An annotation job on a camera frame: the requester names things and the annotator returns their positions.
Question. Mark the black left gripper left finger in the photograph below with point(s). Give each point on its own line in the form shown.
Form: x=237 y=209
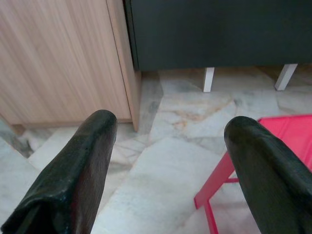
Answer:
x=73 y=175

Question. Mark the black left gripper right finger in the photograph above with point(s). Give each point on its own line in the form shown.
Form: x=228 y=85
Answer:
x=268 y=175

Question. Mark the black low tv cabinet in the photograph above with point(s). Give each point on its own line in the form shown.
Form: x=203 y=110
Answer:
x=219 y=34

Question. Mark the light wooden cabinet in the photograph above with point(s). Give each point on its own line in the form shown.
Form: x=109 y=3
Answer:
x=61 y=61

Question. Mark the red plastic stool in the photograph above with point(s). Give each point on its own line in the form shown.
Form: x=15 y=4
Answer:
x=292 y=131

